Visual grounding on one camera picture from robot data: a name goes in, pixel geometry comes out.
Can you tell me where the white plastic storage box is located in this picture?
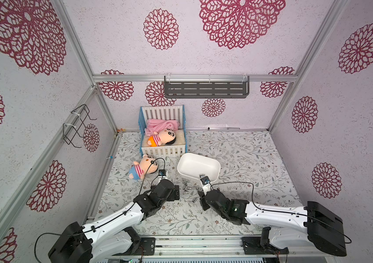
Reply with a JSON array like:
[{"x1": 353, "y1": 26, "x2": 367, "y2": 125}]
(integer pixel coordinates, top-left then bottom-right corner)
[{"x1": 177, "y1": 152, "x2": 221, "y2": 183}]

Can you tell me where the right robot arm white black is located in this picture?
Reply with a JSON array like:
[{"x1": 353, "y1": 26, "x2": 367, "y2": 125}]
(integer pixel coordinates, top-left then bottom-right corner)
[{"x1": 198, "y1": 190, "x2": 347, "y2": 257}]

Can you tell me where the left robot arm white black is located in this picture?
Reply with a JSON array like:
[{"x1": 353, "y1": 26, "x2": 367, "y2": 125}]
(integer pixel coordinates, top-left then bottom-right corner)
[{"x1": 48, "y1": 179, "x2": 179, "y2": 263}]

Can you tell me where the plush doll on table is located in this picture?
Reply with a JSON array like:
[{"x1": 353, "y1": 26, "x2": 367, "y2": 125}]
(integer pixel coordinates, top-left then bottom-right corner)
[{"x1": 128, "y1": 155, "x2": 159, "y2": 181}]

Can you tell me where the blue white toy crib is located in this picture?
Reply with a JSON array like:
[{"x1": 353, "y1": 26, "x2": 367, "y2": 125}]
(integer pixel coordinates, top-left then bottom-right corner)
[{"x1": 138, "y1": 105, "x2": 187, "y2": 157}]

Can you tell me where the plush doll in crib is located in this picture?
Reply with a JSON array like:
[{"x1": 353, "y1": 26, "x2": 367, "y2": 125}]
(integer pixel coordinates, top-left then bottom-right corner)
[{"x1": 147, "y1": 129, "x2": 176, "y2": 147}]

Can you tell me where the pink blanket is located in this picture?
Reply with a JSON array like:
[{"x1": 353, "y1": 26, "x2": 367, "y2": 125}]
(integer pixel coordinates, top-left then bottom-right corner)
[{"x1": 144, "y1": 119, "x2": 180, "y2": 137}]

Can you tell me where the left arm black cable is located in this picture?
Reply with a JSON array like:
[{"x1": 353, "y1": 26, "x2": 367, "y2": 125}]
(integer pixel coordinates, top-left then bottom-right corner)
[{"x1": 34, "y1": 157, "x2": 167, "y2": 257}]

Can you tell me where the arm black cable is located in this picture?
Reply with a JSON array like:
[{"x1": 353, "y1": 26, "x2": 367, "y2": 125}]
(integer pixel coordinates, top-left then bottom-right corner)
[
  {"x1": 211, "y1": 181, "x2": 352, "y2": 244},
  {"x1": 34, "y1": 157, "x2": 167, "y2": 257}
]

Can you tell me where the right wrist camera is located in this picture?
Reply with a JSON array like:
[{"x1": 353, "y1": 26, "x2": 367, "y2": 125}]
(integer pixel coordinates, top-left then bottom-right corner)
[{"x1": 200, "y1": 174, "x2": 212, "y2": 195}]

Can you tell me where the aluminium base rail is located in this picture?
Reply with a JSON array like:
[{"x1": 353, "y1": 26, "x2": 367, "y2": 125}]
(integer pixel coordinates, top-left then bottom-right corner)
[{"x1": 60, "y1": 234, "x2": 338, "y2": 259}]

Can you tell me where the grey wall shelf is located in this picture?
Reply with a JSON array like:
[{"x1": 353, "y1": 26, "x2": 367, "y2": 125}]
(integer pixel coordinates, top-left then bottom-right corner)
[{"x1": 163, "y1": 76, "x2": 250, "y2": 99}]

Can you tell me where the black wire wall rack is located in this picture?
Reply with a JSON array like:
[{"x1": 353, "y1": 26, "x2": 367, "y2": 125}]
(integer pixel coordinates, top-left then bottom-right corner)
[{"x1": 62, "y1": 104, "x2": 96, "y2": 149}]

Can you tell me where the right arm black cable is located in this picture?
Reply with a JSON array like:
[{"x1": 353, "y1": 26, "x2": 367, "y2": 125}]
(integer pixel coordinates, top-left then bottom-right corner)
[{"x1": 211, "y1": 181, "x2": 352, "y2": 244}]

